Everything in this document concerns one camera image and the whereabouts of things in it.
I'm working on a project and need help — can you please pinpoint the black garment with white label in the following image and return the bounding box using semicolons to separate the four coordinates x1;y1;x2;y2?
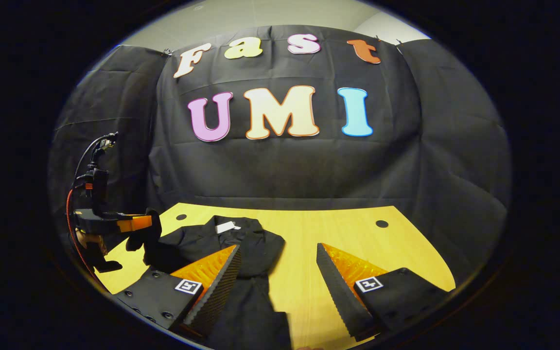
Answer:
125;208;293;350

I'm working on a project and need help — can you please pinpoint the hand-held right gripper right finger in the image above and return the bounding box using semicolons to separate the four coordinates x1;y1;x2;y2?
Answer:
315;242;455;341

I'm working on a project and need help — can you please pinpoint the black backdrop cloth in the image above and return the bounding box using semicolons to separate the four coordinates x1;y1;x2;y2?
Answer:
49;24;511;287

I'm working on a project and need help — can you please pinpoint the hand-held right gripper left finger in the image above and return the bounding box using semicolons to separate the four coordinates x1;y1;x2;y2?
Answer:
112;244;243;339

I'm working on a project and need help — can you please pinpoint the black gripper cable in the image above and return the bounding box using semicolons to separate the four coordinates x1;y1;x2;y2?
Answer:
73;135;115;188

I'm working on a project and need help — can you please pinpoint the red gripper cable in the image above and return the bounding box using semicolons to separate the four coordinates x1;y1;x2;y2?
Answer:
65;187;97;280

